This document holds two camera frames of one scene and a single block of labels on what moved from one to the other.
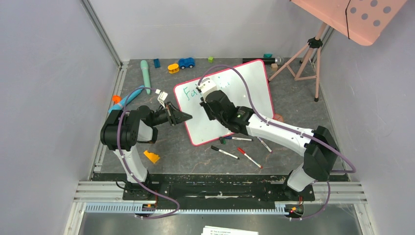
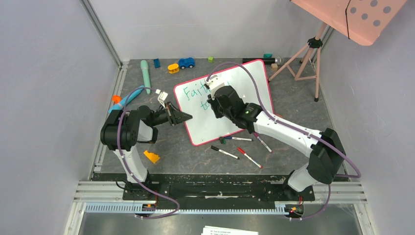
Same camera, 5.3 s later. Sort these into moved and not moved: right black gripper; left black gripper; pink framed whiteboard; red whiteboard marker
Moved: right black gripper
Not moved: red whiteboard marker; left black gripper; pink framed whiteboard
